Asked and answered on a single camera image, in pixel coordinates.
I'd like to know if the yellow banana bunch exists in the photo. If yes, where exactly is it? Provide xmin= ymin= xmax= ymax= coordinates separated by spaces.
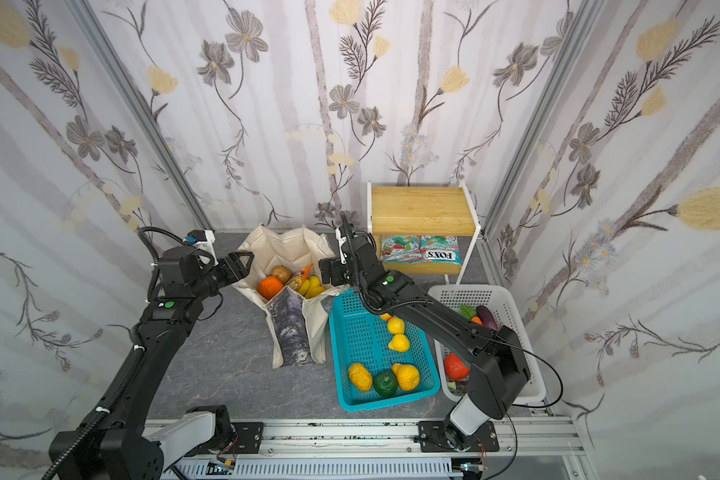
xmin=298 ymin=276 xmax=325 ymax=299

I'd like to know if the orange candy bag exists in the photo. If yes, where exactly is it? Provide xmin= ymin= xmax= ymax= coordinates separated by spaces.
xmin=286 ymin=264 xmax=313 ymax=295

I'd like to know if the brown potato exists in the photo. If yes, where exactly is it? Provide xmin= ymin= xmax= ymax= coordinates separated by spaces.
xmin=270 ymin=265 xmax=293 ymax=284

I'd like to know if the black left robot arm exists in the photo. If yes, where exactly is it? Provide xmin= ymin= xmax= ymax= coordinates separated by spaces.
xmin=44 ymin=227 xmax=254 ymax=479

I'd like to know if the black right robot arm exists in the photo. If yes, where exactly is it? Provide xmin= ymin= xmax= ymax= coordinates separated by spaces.
xmin=319 ymin=213 xmax=536 ymax=451

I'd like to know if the green mint candy bag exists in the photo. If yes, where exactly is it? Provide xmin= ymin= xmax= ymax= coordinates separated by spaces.
xmin=419 ymin=235 xmax=462 ymax=265

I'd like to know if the orange tomato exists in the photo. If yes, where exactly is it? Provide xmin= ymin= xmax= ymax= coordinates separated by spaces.
xmin=257 ymin=276 xmax=285 ymax=302

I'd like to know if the teal plastic basket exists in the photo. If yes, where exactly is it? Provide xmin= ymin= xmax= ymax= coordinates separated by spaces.
xmin=329 ymin=292 xmax=440 ymax=412

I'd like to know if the yellow lemon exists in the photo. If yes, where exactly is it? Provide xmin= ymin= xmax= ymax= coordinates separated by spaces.
xmin=387 ymin=317 xmax=405 ymax=335
xmin=388 ymin=334 xmax=411 ymax=353

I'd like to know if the yellow bumpy citrus left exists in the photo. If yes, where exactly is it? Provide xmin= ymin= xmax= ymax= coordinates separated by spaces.
xmin=348 ymin=363 xmax=373 ymax=393

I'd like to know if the green avocado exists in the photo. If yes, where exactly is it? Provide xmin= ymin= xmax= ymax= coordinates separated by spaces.
xmin=372 ymin=369 xmax=398 ymax=398

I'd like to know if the white plastic basket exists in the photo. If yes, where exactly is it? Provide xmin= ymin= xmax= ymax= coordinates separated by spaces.
xmin=429 ymin=284 xmax=547 ymax=406

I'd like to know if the yellow pear right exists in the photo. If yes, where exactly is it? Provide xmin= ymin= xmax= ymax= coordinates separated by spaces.
xmin=392 ymin=364 xmax=421 ymax=392

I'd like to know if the red tomato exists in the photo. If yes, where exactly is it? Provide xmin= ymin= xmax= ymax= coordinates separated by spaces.
xmin=444 ymin=353 xmax=470 ymax=382

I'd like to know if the dark eggplant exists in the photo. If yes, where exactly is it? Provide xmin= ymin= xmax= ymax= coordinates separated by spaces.
xmin=475 ymin=305 xmax=499 ymax=331

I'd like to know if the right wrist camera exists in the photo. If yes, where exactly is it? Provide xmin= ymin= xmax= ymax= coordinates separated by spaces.
xmin=335 ymin=225 xmax=347 ymax=264

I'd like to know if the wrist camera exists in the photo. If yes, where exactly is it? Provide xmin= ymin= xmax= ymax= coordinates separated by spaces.
xmin=185 ymin=230 xmax=218 ymax=265
xmin=335 ymin=225 xmax=347 ymax=264

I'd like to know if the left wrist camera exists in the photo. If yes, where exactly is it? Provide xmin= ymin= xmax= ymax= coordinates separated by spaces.
xmin=185 ymin=230 xmax=218 ymax=265

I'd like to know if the aluminium rail base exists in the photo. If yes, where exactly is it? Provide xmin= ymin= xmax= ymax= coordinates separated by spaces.
xmin=161 ymin=416 xmax=597 ymax=479

